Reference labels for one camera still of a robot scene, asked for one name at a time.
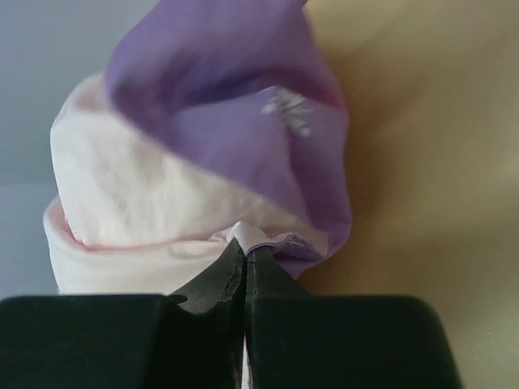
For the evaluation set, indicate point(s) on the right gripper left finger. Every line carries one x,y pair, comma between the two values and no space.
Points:
191,338

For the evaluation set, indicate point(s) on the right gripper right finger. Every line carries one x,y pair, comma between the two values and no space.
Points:
298,340

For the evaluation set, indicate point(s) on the purple princess pillowcase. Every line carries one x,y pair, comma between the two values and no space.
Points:
215,121

